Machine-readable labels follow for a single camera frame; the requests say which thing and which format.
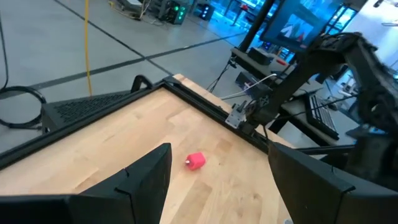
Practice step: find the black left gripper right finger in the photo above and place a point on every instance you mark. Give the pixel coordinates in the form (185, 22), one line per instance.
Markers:
(311, 193)

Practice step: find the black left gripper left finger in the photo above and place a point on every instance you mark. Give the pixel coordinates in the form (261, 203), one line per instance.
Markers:
(140, 186)

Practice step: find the small red cube charger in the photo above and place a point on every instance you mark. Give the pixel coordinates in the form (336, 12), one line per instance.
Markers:
(196, 160)

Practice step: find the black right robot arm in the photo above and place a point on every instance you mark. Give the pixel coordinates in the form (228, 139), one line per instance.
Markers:
(373, 81)

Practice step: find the black keyboard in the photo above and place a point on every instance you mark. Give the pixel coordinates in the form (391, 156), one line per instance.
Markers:
(321, 116)

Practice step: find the black framed workstation desk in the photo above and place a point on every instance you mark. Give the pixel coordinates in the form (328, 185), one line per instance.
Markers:
(293, 109)

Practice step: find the black perforated control box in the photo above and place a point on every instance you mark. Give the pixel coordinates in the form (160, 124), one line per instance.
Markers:
(87, 105)

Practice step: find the black box blue label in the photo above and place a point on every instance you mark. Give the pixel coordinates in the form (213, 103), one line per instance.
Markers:
(248, 81)

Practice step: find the small red object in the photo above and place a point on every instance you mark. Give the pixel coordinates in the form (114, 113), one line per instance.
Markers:
(281, 61)

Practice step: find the small black desktop box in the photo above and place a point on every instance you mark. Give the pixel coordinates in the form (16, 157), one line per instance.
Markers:
(259, 56)

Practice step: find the computer monitor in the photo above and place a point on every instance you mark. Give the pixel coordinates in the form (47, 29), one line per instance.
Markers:
(295, 28)

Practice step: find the black monitor stand pole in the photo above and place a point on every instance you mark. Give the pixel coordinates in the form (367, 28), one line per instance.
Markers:
(256, 26)

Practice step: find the computer tower green lights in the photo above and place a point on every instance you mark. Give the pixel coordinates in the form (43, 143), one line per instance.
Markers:
(174, 14)

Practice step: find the computer tower blue lights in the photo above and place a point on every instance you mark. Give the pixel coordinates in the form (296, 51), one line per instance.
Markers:
(206, 12)

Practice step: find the silver frame bracket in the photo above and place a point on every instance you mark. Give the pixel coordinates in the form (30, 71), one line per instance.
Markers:
(234, 118)

